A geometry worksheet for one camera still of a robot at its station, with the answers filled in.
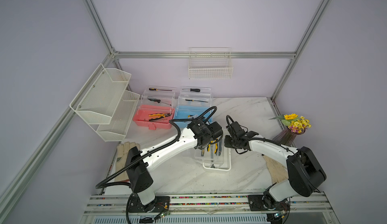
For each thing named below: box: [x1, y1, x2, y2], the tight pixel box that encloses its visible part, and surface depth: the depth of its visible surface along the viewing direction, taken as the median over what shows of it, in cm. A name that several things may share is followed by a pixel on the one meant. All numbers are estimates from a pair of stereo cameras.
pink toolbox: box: [133, 85, 177, 131], surface depth 110 cm
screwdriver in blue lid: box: [181, 88, 201, 92], surface depth 113 cm
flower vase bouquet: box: [268, 113, 312, 147], surface depth 80 cm
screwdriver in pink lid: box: [148, 87, 173, 92], surface depth 114 cm
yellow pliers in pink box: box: [148, 113, 171, 122], surface depth 110 cm
